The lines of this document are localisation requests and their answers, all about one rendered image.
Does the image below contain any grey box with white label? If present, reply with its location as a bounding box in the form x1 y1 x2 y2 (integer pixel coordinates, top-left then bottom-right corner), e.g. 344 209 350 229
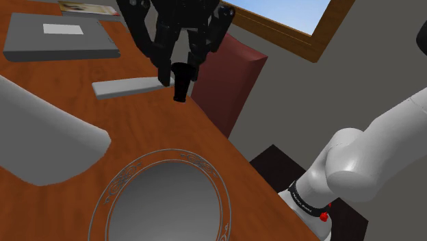
2 12 121 63

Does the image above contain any black cup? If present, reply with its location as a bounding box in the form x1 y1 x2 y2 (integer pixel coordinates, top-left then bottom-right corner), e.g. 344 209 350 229
170 61 196 103

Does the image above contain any large grey rounded block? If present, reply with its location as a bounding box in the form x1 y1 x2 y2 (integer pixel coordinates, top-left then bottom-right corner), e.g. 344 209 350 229
0 75 112 187

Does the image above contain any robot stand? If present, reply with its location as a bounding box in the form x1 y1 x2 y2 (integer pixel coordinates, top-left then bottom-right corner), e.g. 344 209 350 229
249 144 370 241

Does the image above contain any thin magazine with picture cover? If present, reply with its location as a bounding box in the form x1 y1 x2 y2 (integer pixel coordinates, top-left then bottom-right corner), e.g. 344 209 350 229
57 0 122 18

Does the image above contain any brown wooden table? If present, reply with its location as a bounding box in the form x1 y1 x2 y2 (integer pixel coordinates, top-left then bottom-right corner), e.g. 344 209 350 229
0 0 321 241

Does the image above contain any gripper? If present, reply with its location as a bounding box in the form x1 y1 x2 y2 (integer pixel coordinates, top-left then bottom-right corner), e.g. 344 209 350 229
116 0 236 88

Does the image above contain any flat white bar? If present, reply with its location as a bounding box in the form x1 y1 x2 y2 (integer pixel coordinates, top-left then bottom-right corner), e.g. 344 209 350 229
91 76 177 101

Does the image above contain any window with wooden frame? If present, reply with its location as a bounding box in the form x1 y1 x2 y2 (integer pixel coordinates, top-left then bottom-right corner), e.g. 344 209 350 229
220 0 357 64

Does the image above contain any grey plate with ornate rim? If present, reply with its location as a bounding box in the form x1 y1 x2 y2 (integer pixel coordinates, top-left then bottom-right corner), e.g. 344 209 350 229
87 148 233 241

